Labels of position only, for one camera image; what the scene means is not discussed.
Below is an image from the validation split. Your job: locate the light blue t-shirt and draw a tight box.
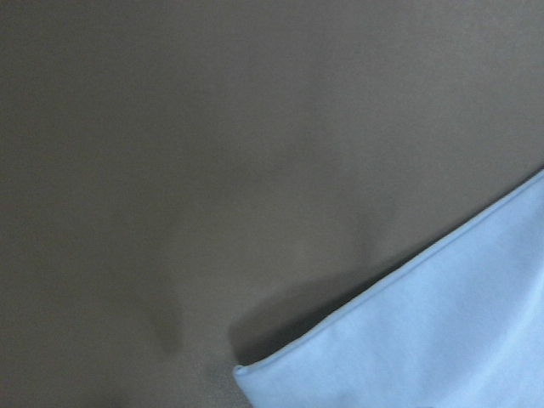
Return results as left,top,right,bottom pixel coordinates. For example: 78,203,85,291
233,173,543,407

